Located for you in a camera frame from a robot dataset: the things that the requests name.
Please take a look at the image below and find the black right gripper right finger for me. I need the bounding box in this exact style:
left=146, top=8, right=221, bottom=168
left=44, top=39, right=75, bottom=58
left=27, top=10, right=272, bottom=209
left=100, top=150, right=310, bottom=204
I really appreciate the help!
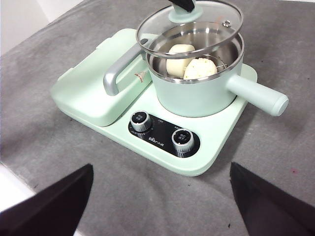
left=230, top=162, right=315, bottom=236

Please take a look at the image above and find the twisted white scallion bun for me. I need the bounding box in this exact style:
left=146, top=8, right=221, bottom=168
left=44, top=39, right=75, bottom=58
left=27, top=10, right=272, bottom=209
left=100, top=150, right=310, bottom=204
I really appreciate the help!
left=183, top=57, right=218, bottom=81

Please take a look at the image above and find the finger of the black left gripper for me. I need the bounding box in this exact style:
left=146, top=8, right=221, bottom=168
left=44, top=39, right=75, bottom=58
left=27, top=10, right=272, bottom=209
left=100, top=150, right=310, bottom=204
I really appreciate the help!
left=171, top=0, right=196, bottom=13

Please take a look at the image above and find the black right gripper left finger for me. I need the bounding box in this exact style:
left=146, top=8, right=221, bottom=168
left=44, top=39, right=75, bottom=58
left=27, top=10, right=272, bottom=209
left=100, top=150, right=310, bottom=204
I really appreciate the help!
left=0, top=163, right=94, bottom=236

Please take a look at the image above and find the silver control knob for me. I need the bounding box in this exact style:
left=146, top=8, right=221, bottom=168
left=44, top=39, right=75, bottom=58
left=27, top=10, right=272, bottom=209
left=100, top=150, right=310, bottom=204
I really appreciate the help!
left=130, top=111, right=153, bottom=132
left=171, top=128, right=195, bottom=153

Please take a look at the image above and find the green griddle lid silver handle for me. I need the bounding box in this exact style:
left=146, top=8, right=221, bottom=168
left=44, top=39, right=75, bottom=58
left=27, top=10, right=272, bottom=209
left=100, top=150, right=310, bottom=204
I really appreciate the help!
left=50, top=28, right=158, bottom=127

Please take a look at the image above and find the glass pot lid green knob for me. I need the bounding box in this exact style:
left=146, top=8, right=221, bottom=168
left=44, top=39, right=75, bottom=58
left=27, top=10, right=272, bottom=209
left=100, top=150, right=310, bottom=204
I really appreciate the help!
left=136, top=0, right=244, bottom=61

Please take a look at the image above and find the mint green pot with handle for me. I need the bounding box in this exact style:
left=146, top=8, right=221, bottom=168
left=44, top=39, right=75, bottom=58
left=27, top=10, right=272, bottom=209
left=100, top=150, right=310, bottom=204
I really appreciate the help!
left=145, top=34, right=290, bottom=118

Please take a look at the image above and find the smooth white steamed bun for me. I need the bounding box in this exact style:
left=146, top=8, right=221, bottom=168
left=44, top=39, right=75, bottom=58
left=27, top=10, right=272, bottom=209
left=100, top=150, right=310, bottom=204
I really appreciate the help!
left=166, top=43, right=197, bottom=79

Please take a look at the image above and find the mint green breakfast machine base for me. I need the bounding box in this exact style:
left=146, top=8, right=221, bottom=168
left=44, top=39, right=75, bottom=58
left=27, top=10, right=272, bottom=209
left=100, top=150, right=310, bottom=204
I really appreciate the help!
left=50, top=28, right=258, bottom=177

